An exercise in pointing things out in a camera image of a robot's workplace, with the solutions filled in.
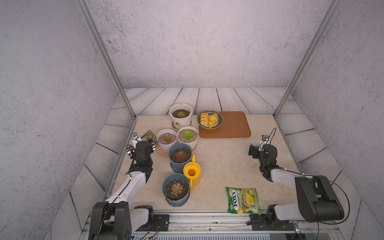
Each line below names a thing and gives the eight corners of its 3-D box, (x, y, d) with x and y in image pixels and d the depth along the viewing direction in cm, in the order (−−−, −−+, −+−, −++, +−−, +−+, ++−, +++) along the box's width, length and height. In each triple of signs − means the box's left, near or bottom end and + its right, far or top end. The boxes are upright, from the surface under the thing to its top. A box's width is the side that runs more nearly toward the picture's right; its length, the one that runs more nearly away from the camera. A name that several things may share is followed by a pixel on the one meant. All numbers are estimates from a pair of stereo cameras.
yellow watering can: (190, 193, 84) (190, 185, 75) (181, 169, 94) (179, 160, 85) (205, 186, 87) (206, 178, 78) (194, 164, 96) (194, 154, 87)
